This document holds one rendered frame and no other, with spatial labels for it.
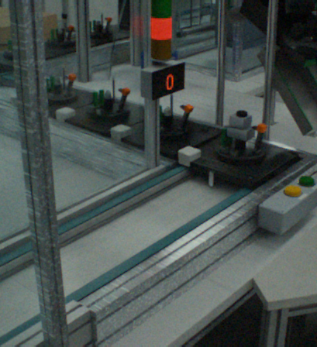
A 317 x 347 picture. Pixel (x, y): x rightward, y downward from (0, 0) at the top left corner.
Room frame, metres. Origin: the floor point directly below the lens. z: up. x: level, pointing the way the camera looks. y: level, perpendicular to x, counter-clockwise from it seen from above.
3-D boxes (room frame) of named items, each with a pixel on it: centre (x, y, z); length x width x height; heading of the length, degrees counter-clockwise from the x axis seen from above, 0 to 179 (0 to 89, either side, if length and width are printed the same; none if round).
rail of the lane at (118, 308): (1.22, -0.15, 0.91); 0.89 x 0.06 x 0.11; 140
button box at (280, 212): (1.33, -0.32, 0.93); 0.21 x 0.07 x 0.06; 140
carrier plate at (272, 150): (1.53, -0.22, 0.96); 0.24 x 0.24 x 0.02; 50
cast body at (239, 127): (1.54, -0.21, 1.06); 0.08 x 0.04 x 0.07; 50
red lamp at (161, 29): (1.46, 0.00, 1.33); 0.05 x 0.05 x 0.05
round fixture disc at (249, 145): (1.53, -0.22, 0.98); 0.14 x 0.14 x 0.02
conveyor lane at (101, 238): (1.32, 0.00, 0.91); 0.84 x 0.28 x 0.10; 140
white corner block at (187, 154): (1.52, -0.08, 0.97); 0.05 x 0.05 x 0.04; 50
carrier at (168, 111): (1.70, -0.02, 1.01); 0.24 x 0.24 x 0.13; 50
